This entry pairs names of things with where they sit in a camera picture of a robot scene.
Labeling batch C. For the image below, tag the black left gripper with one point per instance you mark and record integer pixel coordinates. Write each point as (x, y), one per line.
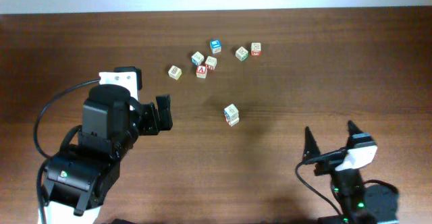
(149, 127)

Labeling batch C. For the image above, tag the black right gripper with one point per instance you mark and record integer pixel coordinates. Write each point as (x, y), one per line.
(330, 163)

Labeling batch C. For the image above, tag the red letter I block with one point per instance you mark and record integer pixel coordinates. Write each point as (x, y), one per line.
(231, 112)

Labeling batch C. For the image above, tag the red number 9 block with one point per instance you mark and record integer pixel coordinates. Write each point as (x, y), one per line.
(233, 122)

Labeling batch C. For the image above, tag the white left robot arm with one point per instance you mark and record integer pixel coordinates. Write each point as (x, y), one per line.
(71, 185)

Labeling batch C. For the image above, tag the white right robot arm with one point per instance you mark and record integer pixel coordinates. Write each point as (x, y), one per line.
(358, 201)

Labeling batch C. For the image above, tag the plain wooden block near left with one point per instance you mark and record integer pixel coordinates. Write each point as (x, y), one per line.
(174, 72)

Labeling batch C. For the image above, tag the red letter A block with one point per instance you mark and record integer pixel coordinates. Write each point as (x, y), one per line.
(201, 71)

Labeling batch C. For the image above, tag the wooden block blue side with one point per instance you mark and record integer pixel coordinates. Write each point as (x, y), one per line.
(197, 58)

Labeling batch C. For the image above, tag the wooden block red side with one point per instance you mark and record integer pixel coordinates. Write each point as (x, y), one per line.
(211, 63)

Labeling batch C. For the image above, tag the blue top wooden block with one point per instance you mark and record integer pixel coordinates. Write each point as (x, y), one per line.
(215, 46)

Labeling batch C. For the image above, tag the wooden block green print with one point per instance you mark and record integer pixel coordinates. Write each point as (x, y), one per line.
(241, 53)

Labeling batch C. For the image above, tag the wooden block red bottom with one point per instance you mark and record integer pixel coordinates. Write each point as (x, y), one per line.
(256, 49)

